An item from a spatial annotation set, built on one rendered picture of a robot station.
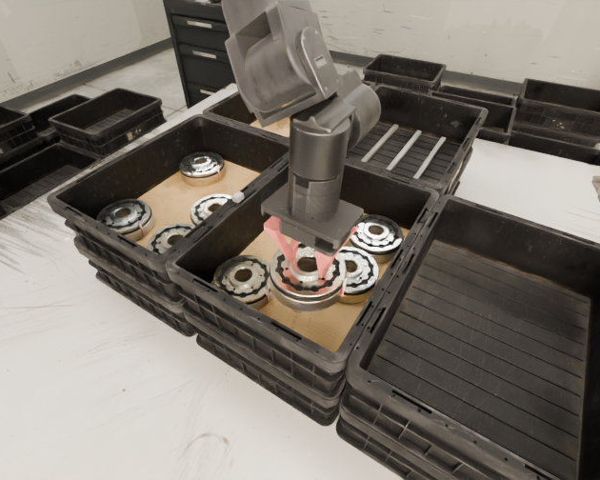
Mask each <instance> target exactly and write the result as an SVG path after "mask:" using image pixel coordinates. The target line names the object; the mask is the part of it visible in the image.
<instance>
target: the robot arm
mask: <svg viewBox="0 0 600 480"><path fill-rule="evenodd" d="M222 9H223V13H224V16H225V19H226V23H227V26H228V30H229V33H230V38H229V39H228V40H227V41H225V46H226V49H227V52H228V56H229V59H230V64H231V67H232V71H233V74H234V78H235V81H236V86H237V89H238V91H239V93H240V95H241V97H242V99H243V101H244V102H245V104H246V106H247V108H248V110H249V112H250V113H253V112H254V114H255V116H256V118H257V120H258V122H259V123H260V125H261V127H262V128H264V127H267V126H269V125H271V124H273V123H276V122H278V121H280V120H282V119H284V118H286V117H288V116H290V147H289V181H288V182H287V183H286V184H285V185H284V186H283V187H281V188H280V189H279V190H277V191H276V192H275V193H274V194H273V195H271V196H270V197H269V198H268V199H267V200H265V201H264V202H263V203H262V204H261V213H262V215H263V216H264V215H265V214H266V213H268V214H270V215H272V217H271V218H270V219H269V220H268V221H267V222H265V223H264V230H265V232H266V233H267V234H268V235H269V236H270V238H271V239H272V240H273V241H274V243H275V244H276V245H277V246H278V247H279V249H280V250H281V251H282V252H283V254H284V255H285V257H286V258H287V260H288V261H289V262H290V260H291V258H292V257H293V256H294V255H295V254H296V251H297V248H298V244H299V242H300V243H302V244H304V245H306V246H308V247H310V248H312V249H314V250H315V257H316V263H317V268H318V273H319V276H320V278H323V277H324V275H325V274H326V273H327V272H328V270H329V268H330V265H331V263H332V262H333V260H334V258H335V256H336V254H337V253H338V252H339V251H340V249H342V248H343V246H344V245H345V244H346V243H347V242H348V240H349V239H350V238H351V236H352V235H353V234H354V233H355V232H356V230H357V226H358V225H359V223H360V222H361V221H362V218H363V213H364V210H363V209H362V208H359V207H357V206H354V205H353V204H351V203H348V202H346V201H343V200H341V199H339V198H340V191H341V186H342V179H343V172H344V167H345V160H346V154H347V151H348V150H351V149H353V148H354V147H355V146H356V145H357V144H358V143H359V142H360V141H361V139H362V138H363V137H364V136H365V135H366V134H367V133H368V132H369V131H370V130H371V129H372V128H373V127H374V126H375V125H376V123H377V122H378V120H379V117H380V114H381V105H380V101H379V98H378V96H377V94H376V93H375V91H374V90H373V89H372V88H370V87H369V86H367V85H365V84H363V83H362V81H361V78H360V76H359V74H358V72H357V71H356V70H351V71H349V70H348V71H347V73H345V74H343V75H340V76H339V74H338V72H337V69H336V67H335V66H334V63H333V61H332V59H331V56H330V53H329V50H328V48H327V45H326V41H325V37H324V33H323V30H322V27H321V23H320V19H319V15H318V13H315V12H313V11H312V8H311V4H310V0H222ZM293 100H294V101H293ZM291 101H292V102H291ZM290 102H291V103H290ZM288 103H289V104H288ZM286 104H287V105H286ZM284 105H286V106H285V107H283V108H282V106H284ZM284 235H286V236H288V237H289V238H291V241H290V247H289V245H288V243H287V240H286V238H285V236H284Z"/></svg>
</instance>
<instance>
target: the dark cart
mask: <svg viewBox="0 0 600 480"><path fill-rule="evenodd" d="M163 4H164V8H165V12H166V16H167V20H168V24H169V29H170V37H171V41H172V44H173V49H174V53H175V58H176V62H177V66H178V70H179V74H180V79H181V83H182V88H183V92H184V95H185V100H186V104H187V109H189V108H191V107H193V106H194V105H196V104H198V103H199V102H201V101H203V100H205V99H206V98H208V97H210V96H211V95H213V94H215V93H216V92H218V91H220V90H221V89H223V88H224V87H226V86H228V85H229V84H231V83H235V84H236V81H235V78H234V74H233V71H232V67H231V64H230V59H229V56H228V52H227V49H226V46H225V41H227V40H228V39H229V38H230V33H229V30H228V26H227V23H226V19H225V16H224V13H223V9H222V1H218V2H213V3H204V2H197V1H195V0H163Z"/></svg>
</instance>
